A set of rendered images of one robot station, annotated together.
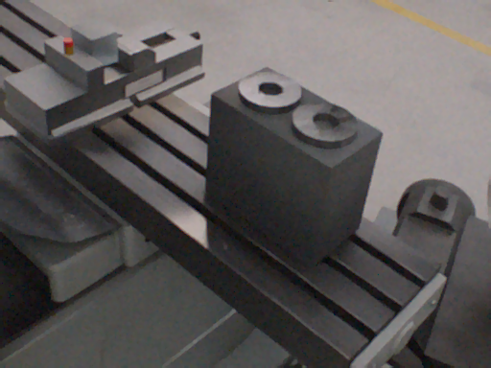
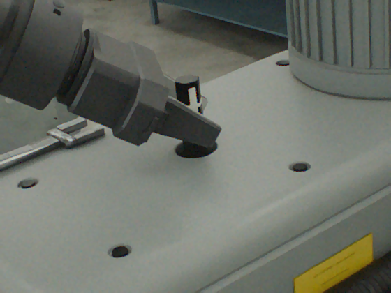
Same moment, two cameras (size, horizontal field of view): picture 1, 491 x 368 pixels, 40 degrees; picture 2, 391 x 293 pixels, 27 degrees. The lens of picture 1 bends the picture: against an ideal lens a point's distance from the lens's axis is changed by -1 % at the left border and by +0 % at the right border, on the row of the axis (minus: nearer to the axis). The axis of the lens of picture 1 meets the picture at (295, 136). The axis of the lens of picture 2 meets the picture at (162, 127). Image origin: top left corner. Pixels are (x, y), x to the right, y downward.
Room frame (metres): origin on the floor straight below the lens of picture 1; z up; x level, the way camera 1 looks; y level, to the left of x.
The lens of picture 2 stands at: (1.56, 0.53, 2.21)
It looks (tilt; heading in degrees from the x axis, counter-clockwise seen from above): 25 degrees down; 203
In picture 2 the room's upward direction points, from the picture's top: 8 degrees counter-clockwise
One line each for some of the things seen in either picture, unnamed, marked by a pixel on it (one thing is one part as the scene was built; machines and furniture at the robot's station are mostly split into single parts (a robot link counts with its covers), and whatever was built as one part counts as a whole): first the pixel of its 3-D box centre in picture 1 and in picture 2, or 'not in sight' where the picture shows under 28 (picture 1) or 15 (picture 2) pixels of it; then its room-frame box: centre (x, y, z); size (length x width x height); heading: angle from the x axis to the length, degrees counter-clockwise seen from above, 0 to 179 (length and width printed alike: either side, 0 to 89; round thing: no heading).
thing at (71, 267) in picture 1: (124, 173); not in sight; (0.96, 0.31, 0.80); 0.50 x 0.35 x 0.12; 145
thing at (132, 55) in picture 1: (121, 44); not in sight; (1.05, 0.34, 1.03); 0.12 x 0.06 x 0.04; 55
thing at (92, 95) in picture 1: (109, 65); not in sight; (1.03, 0.35, 0.99); 0.35 x 0.15 x 0.11; 145
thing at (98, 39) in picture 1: (94, 44); not in sight; (1.00, 0.37, 1.05); 0.06 x 0.05 x 0.06; 55
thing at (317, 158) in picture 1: (289, 160); not in sight; (0.78, 0.00, 1.04); 0.22 x 0.12 x 0.20; 55
